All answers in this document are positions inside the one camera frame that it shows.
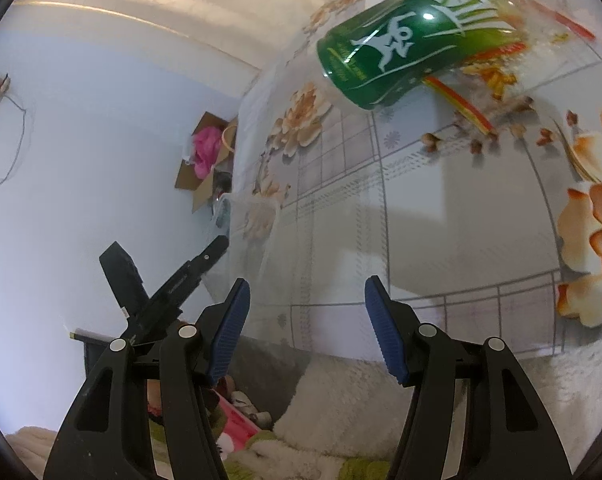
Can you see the pink cloth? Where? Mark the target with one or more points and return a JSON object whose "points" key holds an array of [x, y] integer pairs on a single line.
{"points": [[207, 152]]}

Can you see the green label plastic bottle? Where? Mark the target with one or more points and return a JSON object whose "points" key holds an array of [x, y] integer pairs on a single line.
{"points": [[406, 45]]}

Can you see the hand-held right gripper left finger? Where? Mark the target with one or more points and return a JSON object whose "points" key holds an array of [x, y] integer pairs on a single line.
{"points": [[228, 330]]}

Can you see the cardboard box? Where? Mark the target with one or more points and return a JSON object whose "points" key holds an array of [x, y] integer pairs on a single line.
{"points": [[201, 190]]}

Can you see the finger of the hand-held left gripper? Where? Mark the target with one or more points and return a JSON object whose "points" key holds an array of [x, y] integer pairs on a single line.
{"points": [[181, 285], [123, 275]]}

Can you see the cream curtain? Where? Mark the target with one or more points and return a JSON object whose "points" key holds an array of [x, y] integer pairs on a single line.
{"points": [[181, 0]]}

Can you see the white fluffy blanket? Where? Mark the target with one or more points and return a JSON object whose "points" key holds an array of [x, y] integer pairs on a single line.
{"points": [[341, 410]]}

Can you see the floral tablecloth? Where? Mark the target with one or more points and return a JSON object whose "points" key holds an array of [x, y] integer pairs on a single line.
{"points": [[456, 210]]}

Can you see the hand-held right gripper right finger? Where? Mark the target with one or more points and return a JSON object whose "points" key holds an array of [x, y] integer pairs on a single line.
{"points": [[386, 330]]}

